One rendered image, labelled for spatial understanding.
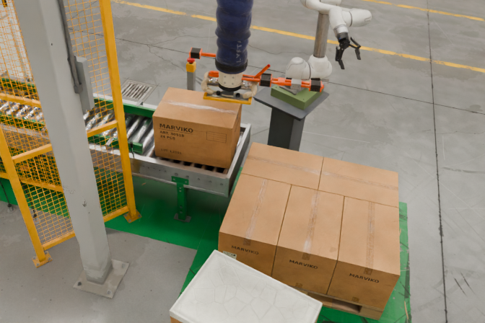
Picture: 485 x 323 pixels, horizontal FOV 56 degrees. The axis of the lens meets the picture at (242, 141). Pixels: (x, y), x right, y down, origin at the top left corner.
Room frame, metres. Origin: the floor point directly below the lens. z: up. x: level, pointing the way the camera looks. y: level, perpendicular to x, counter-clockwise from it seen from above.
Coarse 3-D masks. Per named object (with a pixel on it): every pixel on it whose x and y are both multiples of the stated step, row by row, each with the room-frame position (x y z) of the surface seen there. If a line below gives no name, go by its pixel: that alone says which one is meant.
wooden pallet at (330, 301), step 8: (296, 288) 1.87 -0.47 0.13; (312, 296) 1.89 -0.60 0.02; (320, 296) 1.89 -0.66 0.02; (328, 296) 1.83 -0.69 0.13; (328, 304) 1.83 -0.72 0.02; (336, 304) 1.84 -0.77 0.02; (344, 304) 1.84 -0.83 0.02; (352, 304) 1.85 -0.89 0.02; (360, 304) 1.78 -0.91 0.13; (352, 312) 1.79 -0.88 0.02; (360, 312) 1.78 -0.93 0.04; (368, 312) 1.77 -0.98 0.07; (376, 312) 1.76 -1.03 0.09
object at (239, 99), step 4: (204, 92) 2.72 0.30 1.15; (216, 92) 2.72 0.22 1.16; (220, 92) 2.73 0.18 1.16; (204, 96) 2.67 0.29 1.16; (208, 96) 2.67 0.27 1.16; (212, 96) 2.67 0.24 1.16; (216, 96) 2.68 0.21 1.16; (220, 96) 2.68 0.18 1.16; (224, 96) 2.69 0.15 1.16; (236, 96) 2.68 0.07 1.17; (240, 96) 2.70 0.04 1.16; (216, 100) 2.65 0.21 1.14; (220, 100) 2.65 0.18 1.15; (224, 100) 2.65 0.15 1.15; (228, 100) 2.65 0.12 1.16; (232, 100) 2.65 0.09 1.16; (236, 100) 2.65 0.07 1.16; (240, 100) 2.66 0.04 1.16; (244, 100) 2.66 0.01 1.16; (248, 100) 2.66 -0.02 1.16; (244, 104) 2.64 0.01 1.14; (248, 104) 2.64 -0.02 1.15
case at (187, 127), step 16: (176, 96) 2.95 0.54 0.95; (192, 96) 2.96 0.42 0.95; (160, 112) 2.71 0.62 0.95; (176, 112) 2.73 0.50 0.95; (192, 112) 2.75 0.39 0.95; (208, 112) 2.76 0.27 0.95; (224, 112) 2.78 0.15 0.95; (240, 112) 2.95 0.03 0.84; (160, 128) 2.67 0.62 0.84; (176, 128) 2.65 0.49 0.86; (192, 128) 2.64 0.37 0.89; (208, 128) 2.62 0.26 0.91; (224, 128) 2.61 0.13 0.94; (160, 144) 2.67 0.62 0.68; (176, 144) 2.65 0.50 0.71; (192, 144) 2.64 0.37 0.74; (208, 144) 2.62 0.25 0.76; (224, 144) 2.61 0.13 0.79; (192, 160) 2.64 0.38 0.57; (208, 160) 2.62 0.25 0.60; (224, 160) 2.60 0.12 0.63
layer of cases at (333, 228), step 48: (240, 192) 2.37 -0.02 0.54; (288, 192) 2.41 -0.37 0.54; (336, 192) 2.45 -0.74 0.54; (384, 192) 2.50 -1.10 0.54; (240, 240) 1.96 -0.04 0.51; (288, 240) 1.96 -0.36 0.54; (336, 240) 1.99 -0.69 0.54; (384, 240) 2.03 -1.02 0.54; (336, 288) 1.82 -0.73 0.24; (384, 288) 1.77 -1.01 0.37
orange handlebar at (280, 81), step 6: (204, 54) 3.06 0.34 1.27; (210, 54) 3.06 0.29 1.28; (210, 72) 2.80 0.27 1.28; (216, 72) 2.81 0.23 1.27; (246, 78) 2.76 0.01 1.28; (258, 78) 2.79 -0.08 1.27; (276, 78) 2.79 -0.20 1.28; (282, 78) 2.79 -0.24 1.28; (282, 84) 2.74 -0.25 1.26; (288, 84) 2.74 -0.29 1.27; (306, 84) 2.74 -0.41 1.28
